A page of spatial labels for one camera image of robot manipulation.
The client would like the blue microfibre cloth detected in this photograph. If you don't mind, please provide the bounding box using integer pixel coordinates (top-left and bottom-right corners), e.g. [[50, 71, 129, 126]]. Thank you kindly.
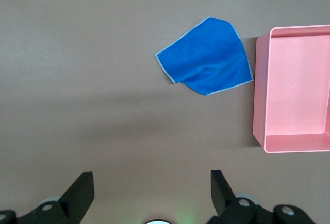
[[154, 16, 255, 97]]

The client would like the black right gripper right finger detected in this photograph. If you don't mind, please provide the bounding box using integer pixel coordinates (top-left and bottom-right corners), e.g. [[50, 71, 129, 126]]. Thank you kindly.
[[210, 169, 314, 224]]

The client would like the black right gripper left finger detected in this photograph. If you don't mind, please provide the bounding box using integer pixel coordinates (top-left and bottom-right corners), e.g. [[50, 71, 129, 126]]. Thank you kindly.
[[0, 171, 94, 224]]

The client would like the pink plastic box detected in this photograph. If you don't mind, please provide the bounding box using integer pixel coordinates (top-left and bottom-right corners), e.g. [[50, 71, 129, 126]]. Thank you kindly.
[[252, 24, 330, 154]]

